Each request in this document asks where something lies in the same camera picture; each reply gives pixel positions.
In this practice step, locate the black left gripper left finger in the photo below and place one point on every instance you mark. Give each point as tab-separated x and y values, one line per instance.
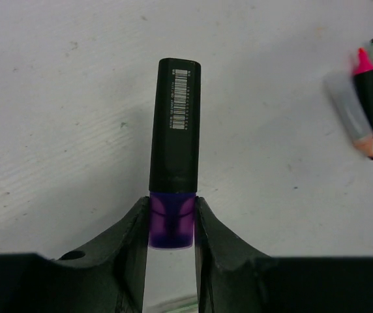
107	274

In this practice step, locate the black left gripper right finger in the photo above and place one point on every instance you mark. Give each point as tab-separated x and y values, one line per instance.
233	276

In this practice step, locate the purple cap black highlighter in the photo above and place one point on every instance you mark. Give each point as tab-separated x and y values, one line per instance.
173	178

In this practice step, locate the pastel orange highlighter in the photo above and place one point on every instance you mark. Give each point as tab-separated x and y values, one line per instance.
340	89

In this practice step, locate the pink cap black highlighter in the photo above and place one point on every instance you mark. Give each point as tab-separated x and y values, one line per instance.
363	82

